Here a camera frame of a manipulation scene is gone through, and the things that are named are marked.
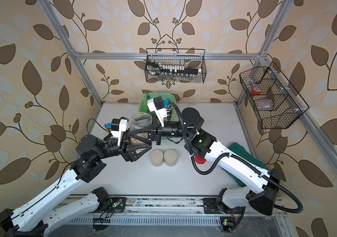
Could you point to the black socket set rail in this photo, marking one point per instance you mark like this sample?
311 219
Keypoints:
155 69

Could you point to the beige lid jar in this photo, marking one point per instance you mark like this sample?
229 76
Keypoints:
157 158
170 157

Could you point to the black wire basket wall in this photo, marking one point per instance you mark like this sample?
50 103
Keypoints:
175 65
280 103

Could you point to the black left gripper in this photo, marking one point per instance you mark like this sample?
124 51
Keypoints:
126 151

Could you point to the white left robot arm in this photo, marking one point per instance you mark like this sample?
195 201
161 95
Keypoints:
40 216

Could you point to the black wire basket back wall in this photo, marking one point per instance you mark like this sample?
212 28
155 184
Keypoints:
175 65

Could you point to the red object in basket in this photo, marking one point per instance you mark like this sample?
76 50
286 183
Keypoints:
256 91

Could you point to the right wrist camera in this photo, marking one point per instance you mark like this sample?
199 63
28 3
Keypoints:
159 107

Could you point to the red jar lid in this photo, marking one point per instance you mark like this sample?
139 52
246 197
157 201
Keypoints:
200 160

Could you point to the black wire basket right wall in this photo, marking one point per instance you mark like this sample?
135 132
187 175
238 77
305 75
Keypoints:
280 103

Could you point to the green bin with bag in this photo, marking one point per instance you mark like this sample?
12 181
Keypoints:
143 108

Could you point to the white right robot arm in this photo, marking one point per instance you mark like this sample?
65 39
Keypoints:
262 192

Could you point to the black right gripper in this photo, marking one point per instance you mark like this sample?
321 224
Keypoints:
157 132

